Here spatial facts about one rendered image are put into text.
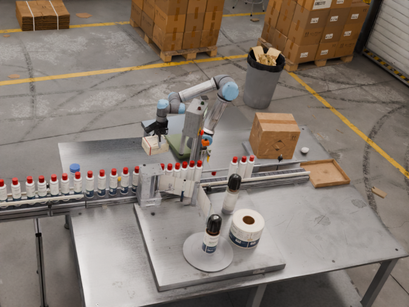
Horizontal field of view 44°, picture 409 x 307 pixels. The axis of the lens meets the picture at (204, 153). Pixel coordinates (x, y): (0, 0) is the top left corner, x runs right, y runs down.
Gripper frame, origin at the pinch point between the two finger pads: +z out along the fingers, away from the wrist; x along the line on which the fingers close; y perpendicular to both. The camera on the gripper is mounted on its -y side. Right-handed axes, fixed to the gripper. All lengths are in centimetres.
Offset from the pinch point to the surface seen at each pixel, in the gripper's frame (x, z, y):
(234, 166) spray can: -47, -6, 38
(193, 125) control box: -39, -42, 5
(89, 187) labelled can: -32, 0, -59
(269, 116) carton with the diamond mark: -11, -16, 89
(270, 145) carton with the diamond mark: -30, -2, 82
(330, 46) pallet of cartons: 210, 59, 363
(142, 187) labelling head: -50, -7, -31
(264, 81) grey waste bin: 140, 54, 203
